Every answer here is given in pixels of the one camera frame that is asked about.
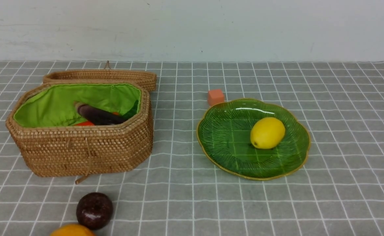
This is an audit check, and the orange carrot with green leaves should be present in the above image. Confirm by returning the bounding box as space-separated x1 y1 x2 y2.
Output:
76 100 139 126

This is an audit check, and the yellow lemon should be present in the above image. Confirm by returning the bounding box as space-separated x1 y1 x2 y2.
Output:
250 117 286 149

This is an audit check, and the dark purple eggplant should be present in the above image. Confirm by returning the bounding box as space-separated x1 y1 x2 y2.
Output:
74 101 127 126

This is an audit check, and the dark red passion fruit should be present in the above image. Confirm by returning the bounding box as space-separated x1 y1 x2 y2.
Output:
75 192 114 230

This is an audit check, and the orange yellow mango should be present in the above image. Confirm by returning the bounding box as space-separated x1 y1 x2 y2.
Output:
50 224 96 236

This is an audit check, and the small orange foam cube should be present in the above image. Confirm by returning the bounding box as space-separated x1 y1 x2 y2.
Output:
207 89 225 107

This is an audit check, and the green leaf-shaped glass plate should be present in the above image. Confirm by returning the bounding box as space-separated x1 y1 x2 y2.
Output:
196 98 311 181

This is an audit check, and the woven rattan basket lid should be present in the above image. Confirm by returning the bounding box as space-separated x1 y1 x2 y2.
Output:
42 61 157 91

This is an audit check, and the woven rattan basket green lining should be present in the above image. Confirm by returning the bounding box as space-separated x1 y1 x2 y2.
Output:
5 80 154 184

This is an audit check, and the grey checkered tablecloth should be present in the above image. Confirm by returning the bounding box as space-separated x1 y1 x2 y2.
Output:
0 61 384 236

